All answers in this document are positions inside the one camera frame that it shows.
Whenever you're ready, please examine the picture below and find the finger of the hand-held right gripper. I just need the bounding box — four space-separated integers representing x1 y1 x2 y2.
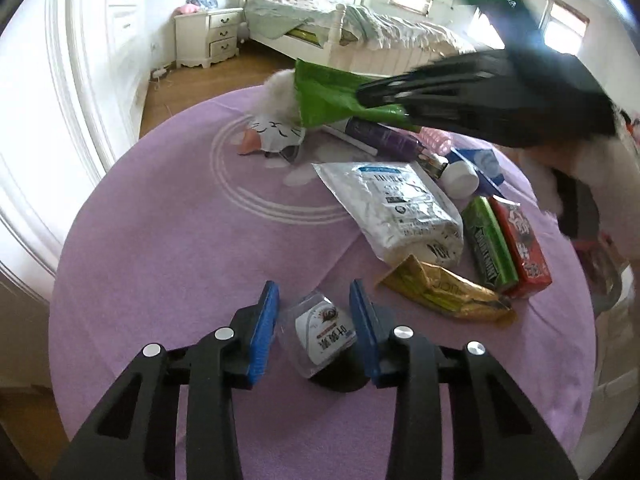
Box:
355 51 503 97
361 92 505 145

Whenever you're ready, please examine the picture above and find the white plastic bag packet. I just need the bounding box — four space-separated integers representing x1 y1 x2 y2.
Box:
312 161 465 268

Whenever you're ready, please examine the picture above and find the purple round mat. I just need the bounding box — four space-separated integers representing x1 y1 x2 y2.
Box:
50 82 598 480

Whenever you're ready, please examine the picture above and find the blue tissue pack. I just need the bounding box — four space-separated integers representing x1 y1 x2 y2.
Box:
450 147 506 198

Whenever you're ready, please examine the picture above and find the clear packet with white label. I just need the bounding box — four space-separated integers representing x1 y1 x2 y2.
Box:
277 290 358 378

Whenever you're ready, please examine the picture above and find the gold snack wrapper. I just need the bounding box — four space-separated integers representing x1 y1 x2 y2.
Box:
380 254 516 323

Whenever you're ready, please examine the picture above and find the white wardrobe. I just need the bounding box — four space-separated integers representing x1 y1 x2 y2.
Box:
0 0 151 281

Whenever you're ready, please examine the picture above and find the purple bottle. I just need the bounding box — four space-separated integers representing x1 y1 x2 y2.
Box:
345 117 426 161

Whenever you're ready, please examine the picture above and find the green flat box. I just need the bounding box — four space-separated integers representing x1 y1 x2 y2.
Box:
287 27 326 46

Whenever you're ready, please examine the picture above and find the small gold and black bottle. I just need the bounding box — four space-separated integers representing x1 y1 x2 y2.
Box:
415 152 448 181

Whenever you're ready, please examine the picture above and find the white nightstand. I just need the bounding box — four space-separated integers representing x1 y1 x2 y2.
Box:
173 7 245 69

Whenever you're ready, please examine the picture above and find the pink bubble pouch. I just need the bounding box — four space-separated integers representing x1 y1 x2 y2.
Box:
417 127 451 156

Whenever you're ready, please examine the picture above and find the green long box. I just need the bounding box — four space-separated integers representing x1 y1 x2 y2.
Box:
460 196 519 292

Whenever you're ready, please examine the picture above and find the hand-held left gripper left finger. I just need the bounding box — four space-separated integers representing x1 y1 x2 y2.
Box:
50 280 281 480

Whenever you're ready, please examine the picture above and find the white cat face plush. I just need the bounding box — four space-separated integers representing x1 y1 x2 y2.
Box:
237 112 307 166

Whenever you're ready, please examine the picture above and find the white fluffy pompom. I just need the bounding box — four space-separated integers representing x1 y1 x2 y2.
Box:
262 70 301 116

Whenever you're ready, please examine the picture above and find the white bed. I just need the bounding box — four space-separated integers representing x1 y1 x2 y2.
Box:
240 0 481 76

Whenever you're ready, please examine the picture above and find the white bottle cap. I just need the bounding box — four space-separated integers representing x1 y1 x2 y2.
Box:
440 160 481 196

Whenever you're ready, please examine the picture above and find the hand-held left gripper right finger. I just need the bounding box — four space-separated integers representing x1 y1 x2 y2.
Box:
348 279 581 480

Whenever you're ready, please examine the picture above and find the red box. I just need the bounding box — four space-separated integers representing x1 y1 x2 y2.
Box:
487 196 553 301

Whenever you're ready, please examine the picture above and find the green plastic packet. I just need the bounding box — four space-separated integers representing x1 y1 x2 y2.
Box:
294 58 423 133

